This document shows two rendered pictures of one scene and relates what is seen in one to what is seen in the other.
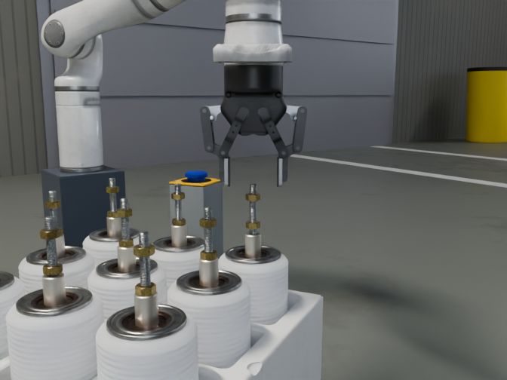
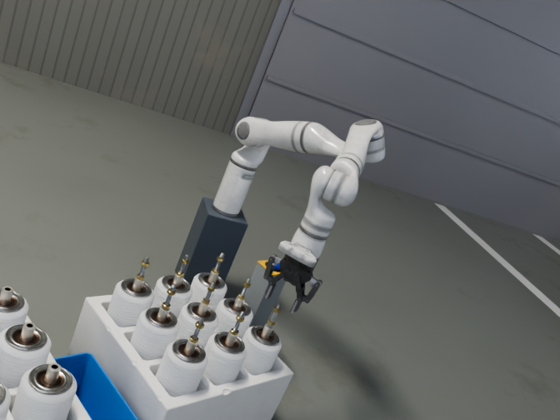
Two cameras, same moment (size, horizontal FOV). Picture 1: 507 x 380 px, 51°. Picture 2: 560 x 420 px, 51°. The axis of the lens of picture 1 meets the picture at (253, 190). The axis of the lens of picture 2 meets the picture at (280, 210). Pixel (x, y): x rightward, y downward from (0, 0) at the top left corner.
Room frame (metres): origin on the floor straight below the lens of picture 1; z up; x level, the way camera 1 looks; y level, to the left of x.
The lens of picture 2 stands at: (-0.56, -0.21, 1.01)
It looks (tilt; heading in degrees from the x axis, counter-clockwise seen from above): 19 degrees down; 14
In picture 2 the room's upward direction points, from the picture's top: 23 degrees clockwise
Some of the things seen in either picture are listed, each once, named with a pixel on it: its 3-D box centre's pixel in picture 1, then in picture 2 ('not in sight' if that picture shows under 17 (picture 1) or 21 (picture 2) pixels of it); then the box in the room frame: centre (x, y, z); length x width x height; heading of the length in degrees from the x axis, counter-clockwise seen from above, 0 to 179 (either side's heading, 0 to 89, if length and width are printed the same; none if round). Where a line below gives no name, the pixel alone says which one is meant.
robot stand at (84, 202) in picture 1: (86, 235); (210, 248); (1.15, 0.38, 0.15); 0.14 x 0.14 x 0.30; 37
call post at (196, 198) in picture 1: (198, 265); (253, 312); (0.92, 0.10, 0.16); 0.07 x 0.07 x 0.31; 65
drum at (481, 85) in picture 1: (489, 105); not in sight; (5.21, -2.30, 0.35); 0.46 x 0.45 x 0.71; 127
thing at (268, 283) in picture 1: (253, 317); (252, 364); (0.69, 0.00, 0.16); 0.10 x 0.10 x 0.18
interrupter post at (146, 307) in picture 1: (146, 309); (191, 347); (0.47, 0.10, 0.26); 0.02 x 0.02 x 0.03
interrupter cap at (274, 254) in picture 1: (253, 255); (265, 336); (0.69, 0.00, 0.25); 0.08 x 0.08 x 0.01
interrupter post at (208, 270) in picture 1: (208, 271); (231, 338); (0.58, 0.05, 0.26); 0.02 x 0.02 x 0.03
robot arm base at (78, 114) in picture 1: (79, 131); (234, 187); (1.15, 0.38, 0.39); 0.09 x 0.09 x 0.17; 37
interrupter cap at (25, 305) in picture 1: (55, 301); (161, 317); (0.52, 0.21, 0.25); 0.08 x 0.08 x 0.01
